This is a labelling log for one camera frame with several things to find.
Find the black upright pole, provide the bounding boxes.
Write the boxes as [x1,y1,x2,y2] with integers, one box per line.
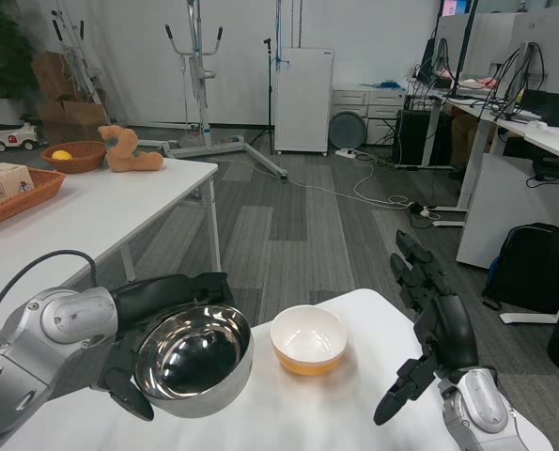
[451,0,480,93]

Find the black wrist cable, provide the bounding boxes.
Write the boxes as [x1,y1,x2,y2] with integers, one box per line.
[0,250,98,344]

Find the brown cardboard boxes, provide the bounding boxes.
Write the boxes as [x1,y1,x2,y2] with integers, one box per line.
[30,51,109,145]

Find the white bowl with orange outside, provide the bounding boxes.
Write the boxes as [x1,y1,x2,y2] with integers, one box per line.
[270,303,349,377]

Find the black computer tower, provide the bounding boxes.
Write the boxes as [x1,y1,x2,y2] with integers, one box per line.
[391,108,452,168]

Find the cardboard tissue box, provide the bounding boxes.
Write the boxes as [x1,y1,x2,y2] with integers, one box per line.
[0,162,35,212]

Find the black backpack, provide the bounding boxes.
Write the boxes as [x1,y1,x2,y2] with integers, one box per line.
[482,223,559,316]

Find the black floor power strip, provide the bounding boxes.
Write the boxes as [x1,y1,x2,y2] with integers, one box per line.
[407,201,443,223]

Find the silver folded stand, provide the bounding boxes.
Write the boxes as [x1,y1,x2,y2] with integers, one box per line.
[50,0,106,124]

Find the black tripod microphone stand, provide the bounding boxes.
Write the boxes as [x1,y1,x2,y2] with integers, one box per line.
[248,38,278,156]

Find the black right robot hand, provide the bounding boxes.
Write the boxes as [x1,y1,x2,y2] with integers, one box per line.
[373,229,479,427]

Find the white toy car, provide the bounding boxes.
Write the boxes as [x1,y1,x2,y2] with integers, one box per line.
[0,122,42,153]

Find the round brown woven basket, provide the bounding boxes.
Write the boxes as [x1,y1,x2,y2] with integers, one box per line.
[40,140,108,175]

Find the monitor with pink screen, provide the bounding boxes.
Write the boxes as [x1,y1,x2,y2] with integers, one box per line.
[441,0,471,18]

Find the silver wheeled lift stand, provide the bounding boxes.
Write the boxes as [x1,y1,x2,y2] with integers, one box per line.
[137,0,289,182]

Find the shiny metal bowl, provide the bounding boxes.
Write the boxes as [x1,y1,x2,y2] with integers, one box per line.
[133,303,255,419]

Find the silver desk monitor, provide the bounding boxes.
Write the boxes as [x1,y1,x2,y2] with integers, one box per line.
[507,40,546,121]

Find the white table leg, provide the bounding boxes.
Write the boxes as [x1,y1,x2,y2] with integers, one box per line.
[206,171,223,273]

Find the white drawer cabinet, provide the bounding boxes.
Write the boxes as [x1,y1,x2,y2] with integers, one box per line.
[331,86,408,147]

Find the grey round disc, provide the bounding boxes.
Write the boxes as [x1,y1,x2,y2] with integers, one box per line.
[329,111,369,149]

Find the white tall cabinet unit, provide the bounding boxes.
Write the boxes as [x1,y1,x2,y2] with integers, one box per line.
[274,46,334,154]

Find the orange plush toy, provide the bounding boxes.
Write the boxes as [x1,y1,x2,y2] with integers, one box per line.
[97,124,165,174]

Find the orange woven tray basket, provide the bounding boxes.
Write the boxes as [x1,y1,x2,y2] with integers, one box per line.
[0,167,68,233]

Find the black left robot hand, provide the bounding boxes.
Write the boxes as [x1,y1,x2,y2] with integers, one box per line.
[101,271,236,422]

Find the white floor cable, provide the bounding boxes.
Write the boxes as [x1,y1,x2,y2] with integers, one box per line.
[297,154,417,210]

